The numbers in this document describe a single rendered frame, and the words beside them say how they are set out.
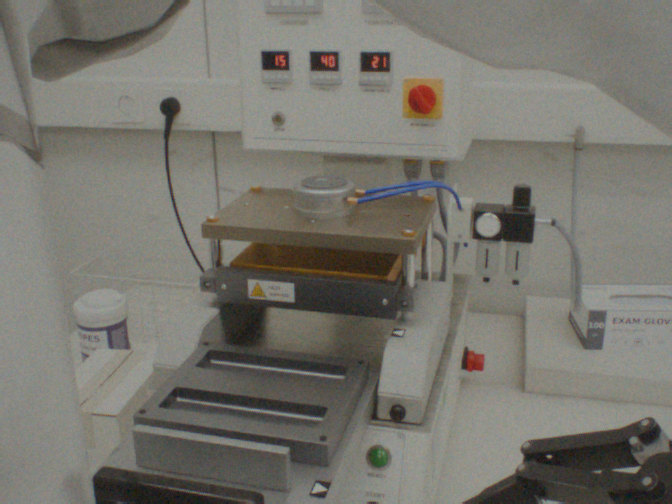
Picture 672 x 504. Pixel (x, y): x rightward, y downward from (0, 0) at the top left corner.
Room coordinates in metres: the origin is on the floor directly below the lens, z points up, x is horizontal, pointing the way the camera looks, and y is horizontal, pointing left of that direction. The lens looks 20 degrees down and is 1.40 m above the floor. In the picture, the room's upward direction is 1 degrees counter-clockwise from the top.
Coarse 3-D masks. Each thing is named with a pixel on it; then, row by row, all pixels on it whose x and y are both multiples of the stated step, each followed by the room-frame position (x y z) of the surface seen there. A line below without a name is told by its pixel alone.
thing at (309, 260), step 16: (240, 256) 0.90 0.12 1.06; (256, 256) 0.90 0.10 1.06; (272, 256) 0.90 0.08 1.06; (288, 256) 0.90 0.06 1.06; (304, 256) 0.90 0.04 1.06; (320, 256) 0.90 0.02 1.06; (336, 256) 0.90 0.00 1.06; (352, 256) 0.89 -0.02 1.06; (368, 256) 0.89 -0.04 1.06; (384, 256) 0.89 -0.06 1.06; (400, 256) 0.90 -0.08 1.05; (416, 256) 0.93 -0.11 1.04; (304, 272) 0.85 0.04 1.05; (320, 272) 0.85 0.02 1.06; (336, 272) 0.84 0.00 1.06; (352, 272) 0.84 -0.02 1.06; (368, 272) 0.84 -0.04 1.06; (384, 272) 0.84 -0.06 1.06; (400, 272) 0.91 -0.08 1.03
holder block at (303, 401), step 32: (224, 352) 0.76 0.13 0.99; (256, 352) 0.76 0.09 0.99; (288, 352) 0.76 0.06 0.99; (192, 384) 0.69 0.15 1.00; (224, 384) 0.69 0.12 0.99; (256, 384) 0.69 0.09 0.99; (288, 384) 0.69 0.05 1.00; (320, 384) 0.69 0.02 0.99; (352, 384) 0.68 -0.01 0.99; (160, 416) 0.63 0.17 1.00; (192, 416) 0.63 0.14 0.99; (224, 416) 0.65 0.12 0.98; (256, 416) 0.65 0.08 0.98; (288, 416) 0.65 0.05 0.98; (320, 416) 0.64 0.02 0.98; (320, 448) 0.58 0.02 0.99
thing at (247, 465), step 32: (352, 416) 0.66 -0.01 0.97; (128, 448) 0.61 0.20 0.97; (160, 448) 0.58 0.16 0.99; (192, 448) 0.57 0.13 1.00; (224, 448) 0.56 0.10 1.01; (256, 448) 0.55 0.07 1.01; (288, 448) 0.55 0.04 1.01; (352, 448) 0.62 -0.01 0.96; (192, 480) 0.56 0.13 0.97; (224, 480) 0.56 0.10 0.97; (256, 480) 0.55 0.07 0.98; (288, 480) 0.55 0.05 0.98; (320, 480) 0.56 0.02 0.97
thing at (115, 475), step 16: (96, 480) 0.52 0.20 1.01; (112, 480) 0.51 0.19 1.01; (128, 480) 0.51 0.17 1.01; (144, 480) 0.51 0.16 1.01; (160, 480) 0.51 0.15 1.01; (176, 480) 0.51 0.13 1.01; (96, 496) 0.52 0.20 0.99; (112, 496) 0.51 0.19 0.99; (128, 496) 0.51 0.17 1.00; (144, 496) 0.50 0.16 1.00; (160, 496) 0.50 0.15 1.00; (176, 496) 0.50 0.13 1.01; (192, 496) 0.49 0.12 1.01; (208, 496) 0.49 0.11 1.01; (224, 496) 0.49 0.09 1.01; (240, 496) 0.49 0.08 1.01; (256, 496) 0.49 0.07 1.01
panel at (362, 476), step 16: (368, 432) 0.71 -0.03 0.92; (384, 432) 0.71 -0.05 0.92; (400, 432) 0.70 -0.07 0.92; (368, 448) 0.70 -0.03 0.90; (384, 448) 0.70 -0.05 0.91; (400, 448) 0.70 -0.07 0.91; (352, 464) 0.70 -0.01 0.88; (368, 464) 0.69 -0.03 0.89; (400, 464) 0.69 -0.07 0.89; (352, 480) 0.69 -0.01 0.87; (368, 480) 0.69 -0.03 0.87; (384, 480) 0.69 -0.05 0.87; (400, 480) 0.68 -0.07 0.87; (352, 496) 0.69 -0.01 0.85; (368, 496) 0.68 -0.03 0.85; (384, 496) 0.68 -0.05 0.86; (400, 496) 0.67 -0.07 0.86
